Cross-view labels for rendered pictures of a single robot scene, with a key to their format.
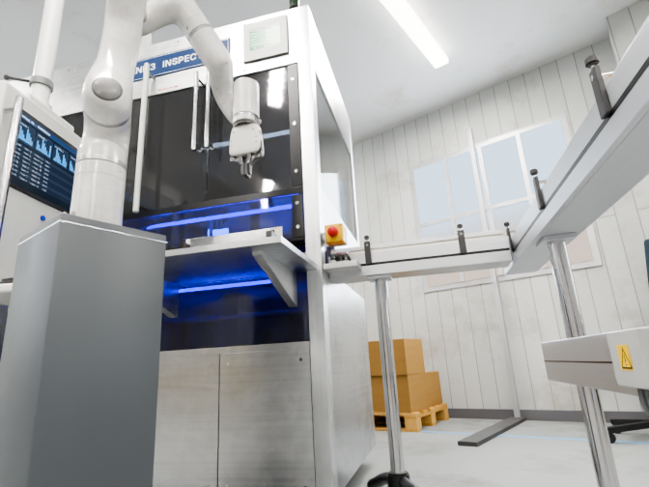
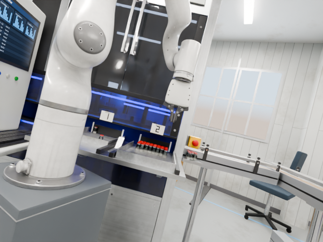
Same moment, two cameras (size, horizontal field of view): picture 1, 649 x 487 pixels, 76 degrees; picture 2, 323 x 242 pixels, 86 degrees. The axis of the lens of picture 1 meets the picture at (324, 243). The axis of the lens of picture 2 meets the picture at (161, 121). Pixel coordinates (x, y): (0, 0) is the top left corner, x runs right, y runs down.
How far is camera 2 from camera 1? 0.85 m
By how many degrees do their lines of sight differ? 20
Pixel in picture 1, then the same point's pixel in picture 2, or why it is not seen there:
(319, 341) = (167, 199)
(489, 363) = not seen: hidden behind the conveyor
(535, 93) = (277, 54)
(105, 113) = (82, 63)
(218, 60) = (183, 19)
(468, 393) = (192, 170)
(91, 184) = (54, 137)
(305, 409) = (149, 231)
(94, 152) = (62, 102)
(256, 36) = not seen: outside the picture
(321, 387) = (161, 223)
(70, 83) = not seen: outside the picture
